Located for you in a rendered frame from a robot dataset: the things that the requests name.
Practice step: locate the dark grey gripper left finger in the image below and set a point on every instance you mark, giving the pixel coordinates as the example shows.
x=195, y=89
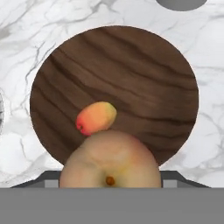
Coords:
x=49, y=178

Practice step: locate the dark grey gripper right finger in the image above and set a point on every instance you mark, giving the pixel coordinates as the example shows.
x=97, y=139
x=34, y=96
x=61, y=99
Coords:
x=172, y=178

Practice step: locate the pale peach fruit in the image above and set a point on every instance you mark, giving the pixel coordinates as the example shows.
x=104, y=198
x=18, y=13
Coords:
x=110, y=159

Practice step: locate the round brown wooden plate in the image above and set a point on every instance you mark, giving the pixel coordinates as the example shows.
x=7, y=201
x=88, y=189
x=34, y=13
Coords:
x=131, y=75

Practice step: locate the grey bowl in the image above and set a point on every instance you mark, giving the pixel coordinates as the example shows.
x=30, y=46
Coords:
x=181, y=4

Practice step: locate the red yellow mango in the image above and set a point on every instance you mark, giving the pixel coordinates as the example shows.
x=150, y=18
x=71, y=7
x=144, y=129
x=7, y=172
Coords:
x=95, y=118

